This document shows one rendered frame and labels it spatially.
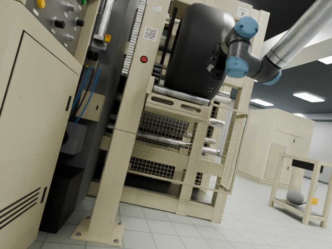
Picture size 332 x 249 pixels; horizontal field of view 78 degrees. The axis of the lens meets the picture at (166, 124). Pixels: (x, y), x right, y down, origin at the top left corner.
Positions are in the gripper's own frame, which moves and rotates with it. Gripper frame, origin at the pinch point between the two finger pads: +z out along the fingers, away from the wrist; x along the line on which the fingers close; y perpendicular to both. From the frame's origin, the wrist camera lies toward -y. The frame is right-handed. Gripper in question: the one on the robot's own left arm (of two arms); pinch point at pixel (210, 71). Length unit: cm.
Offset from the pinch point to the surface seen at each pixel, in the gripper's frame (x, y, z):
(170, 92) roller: 15.3, -10.2, 17.7
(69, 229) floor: 51, -98, 38
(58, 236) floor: 54, -99, 29
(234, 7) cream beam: -19, 76, 41
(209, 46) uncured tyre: 3.0, 13.5, 1.1
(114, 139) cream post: 39, -42, 29
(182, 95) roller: 8.1, -10.0, 17.6
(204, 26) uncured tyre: 7.6, 22.5, 0.2
